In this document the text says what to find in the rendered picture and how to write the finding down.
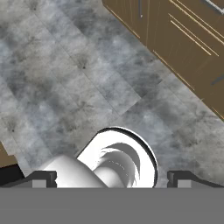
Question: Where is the white round object, black rim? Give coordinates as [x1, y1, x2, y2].
[37, 125, 159, 189]

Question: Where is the brown wooden cabinet, black base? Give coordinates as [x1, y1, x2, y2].
[0, 141, 26, 188]

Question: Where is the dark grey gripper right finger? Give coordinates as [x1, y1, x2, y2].
[166, 170, 224, 189]

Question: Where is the brown wooden cupboard door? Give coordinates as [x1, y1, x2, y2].
[101, 0, 151, 47]
[144, 0, 224, 123]

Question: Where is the grey bar cupboard handle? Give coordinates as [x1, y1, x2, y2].
[203, 0, 224, 16]
[138, 0, 144, 19]

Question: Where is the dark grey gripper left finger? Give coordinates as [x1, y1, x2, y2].
[0, 170, 58, 189]

